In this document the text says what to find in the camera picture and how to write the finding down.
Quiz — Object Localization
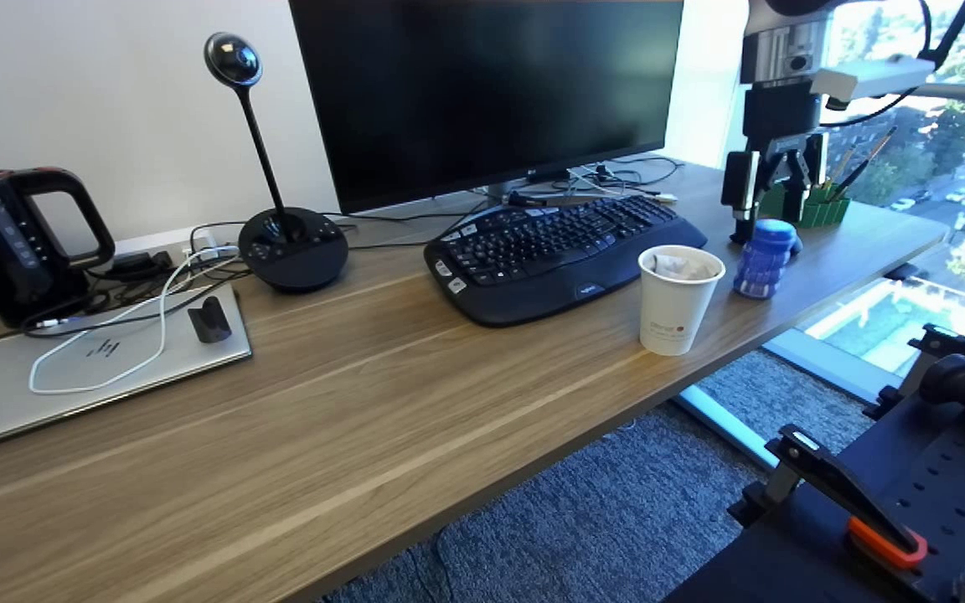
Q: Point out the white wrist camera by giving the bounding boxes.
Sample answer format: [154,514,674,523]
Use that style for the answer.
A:
[814,57,938,110]

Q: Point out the green pen holder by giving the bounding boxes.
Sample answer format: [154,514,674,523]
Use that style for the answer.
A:
[761,157,850,227]

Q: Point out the black computer monitor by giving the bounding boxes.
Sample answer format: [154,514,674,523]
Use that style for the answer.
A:
[288,0,682,211]

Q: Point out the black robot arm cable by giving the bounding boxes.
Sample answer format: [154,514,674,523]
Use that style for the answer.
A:
[822,0,965,128]

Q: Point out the black electric kettle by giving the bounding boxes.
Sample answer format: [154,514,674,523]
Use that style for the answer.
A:
[0,166,113,328]

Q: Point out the black perforated robot cart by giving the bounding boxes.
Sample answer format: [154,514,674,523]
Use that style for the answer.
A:
[665,328,965,603]

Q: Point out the silver laptop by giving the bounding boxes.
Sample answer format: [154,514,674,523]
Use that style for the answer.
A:
[0,283,250,437]

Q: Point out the black conference webcam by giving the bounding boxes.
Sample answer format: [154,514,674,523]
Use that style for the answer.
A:
[204,33,349,292]

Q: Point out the black cables behind monitor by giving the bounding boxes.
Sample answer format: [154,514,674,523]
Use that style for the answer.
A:
[492,152,690,211]

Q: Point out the blue plastic bottle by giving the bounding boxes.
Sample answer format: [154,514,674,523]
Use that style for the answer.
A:
[734,217,801,302]

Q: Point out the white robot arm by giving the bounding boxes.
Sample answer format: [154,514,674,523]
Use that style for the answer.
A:
[719,0,829,244]

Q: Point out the orange black clamp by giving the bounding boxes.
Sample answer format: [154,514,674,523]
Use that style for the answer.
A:
[729,424,927,574]

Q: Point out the white paper cup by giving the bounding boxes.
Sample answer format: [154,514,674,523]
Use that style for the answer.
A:
[637,244,726,354]

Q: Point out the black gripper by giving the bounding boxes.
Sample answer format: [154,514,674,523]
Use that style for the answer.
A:
[719,79,829,244]

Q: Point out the white charging cable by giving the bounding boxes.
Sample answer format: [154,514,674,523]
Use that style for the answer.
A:
[25,244,217,397]

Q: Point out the black computer keyboard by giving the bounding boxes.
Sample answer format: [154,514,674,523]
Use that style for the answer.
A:
[424,193,707,326]

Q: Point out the small black adapter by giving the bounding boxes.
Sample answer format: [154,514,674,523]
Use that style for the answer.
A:
[187,294,231,345]

